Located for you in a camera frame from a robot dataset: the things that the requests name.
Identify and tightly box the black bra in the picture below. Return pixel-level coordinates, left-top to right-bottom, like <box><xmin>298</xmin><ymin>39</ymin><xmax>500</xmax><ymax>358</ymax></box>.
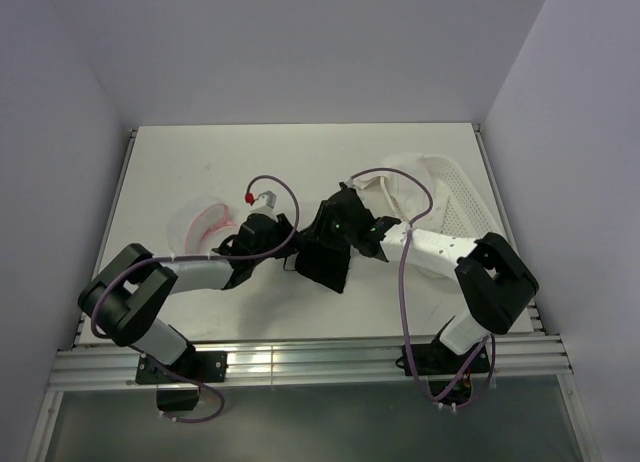
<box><xmin>283</xmin><ymin>233</ymin><xmax>351</xmax><ymax>294</ymax></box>

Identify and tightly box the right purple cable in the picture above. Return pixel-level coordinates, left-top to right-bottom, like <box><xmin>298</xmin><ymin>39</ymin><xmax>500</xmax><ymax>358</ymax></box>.
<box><xmin>349</xmin><ymin>168</ymin><xmax>499</xmax><ymax>408</ymax></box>

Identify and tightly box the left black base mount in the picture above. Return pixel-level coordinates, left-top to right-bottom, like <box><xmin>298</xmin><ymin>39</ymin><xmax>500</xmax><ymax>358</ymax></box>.
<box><xmin>135</xmin><ymin>351</ymin><xmax>227</xmax><ymax>385</ymax></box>

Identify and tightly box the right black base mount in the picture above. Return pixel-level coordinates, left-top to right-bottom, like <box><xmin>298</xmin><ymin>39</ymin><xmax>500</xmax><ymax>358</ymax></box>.
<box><xmin>411</xmin><ymin>342</ymin><xmax>490</xmax><ymax>376</ymax></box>

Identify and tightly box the white mesh laundry bag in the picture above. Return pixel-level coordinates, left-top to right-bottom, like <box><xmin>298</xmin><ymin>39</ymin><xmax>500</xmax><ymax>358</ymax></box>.
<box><xmin>166</xmin><ymin>194</ymin><xmax>237</xmax><ymax>255</ymax></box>

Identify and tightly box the white garment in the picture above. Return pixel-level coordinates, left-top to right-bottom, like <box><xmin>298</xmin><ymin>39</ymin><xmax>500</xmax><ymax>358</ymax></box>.
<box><xmin>353</xmin><ymin>152</ymin><xmax>449</xmax><ymax>232</ymax></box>

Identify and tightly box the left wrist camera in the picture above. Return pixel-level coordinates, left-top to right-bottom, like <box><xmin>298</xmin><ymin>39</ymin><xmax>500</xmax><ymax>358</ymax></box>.
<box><xmin>245</xmin><ymin>191</ymin><xmax>277</xmax><ymax>220</ymax></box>

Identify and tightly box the white perforated plastic basket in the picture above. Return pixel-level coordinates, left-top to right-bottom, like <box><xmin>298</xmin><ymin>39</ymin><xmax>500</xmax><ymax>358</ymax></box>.
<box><xmin>384</xmin><ymin>154</ymin><xmax>501</xmax><ymax>281</ymax></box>

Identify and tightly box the aluminium mounting rail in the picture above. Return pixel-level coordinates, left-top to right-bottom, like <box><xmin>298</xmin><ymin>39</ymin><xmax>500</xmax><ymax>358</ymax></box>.
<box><xmin>46</xmin><ymin>319</ymin><xmax>573</xmax><ymax>392</ymax></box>

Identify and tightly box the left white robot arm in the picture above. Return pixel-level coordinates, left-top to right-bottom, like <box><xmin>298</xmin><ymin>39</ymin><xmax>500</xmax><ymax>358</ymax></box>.
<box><xmin>78</xmin><ymin>213</ymin><xmax>295</xmax><ymax>381</ymax></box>

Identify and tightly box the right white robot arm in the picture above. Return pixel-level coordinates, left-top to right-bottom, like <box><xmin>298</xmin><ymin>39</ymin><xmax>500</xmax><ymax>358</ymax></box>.
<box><xmin>303</xmin><ymin>185</ymin><xmax>539</xmax><ymax>372</ymax></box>

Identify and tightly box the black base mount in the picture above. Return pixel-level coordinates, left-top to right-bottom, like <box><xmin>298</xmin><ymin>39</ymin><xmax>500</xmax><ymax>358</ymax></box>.
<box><xmin>135</xmin><ymin>351</ymin><xmax>227</xmax><ymax>385</ymax></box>
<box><xmin>411</xmin><ymin>342</ymin><xmax>490</xmax><ymax>376</ymax></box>

